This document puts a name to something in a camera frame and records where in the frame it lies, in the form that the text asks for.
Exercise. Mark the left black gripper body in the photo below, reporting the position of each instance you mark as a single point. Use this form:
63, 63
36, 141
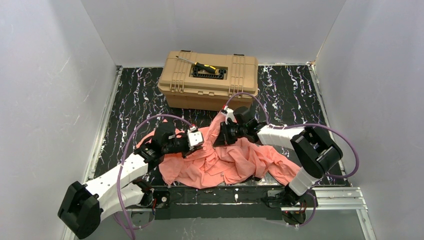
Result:
185, 145

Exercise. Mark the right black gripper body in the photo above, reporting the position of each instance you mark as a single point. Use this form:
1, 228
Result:
226, 134

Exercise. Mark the pink jacket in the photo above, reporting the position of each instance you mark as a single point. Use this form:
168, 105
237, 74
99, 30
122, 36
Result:
233, 164

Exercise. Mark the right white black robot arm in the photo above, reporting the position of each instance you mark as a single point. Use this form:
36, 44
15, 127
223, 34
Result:
315, 149

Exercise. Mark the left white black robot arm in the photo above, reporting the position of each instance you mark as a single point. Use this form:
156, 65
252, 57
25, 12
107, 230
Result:
86, 205

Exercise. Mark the tan plastic toolbox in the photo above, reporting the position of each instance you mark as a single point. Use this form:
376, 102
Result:
186, 92

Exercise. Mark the black yellow screwdriver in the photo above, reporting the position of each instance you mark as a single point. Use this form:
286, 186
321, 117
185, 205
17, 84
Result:
207, 68

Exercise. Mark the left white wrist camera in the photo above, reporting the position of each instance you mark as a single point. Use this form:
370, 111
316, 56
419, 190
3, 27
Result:
194, 136

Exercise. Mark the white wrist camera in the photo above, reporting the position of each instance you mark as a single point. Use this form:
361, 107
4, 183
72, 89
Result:
194, 136
229, 115

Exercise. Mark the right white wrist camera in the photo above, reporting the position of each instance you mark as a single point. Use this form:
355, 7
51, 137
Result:
229, 115

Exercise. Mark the black toolbox handle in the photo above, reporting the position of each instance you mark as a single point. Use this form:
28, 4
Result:
197, 72

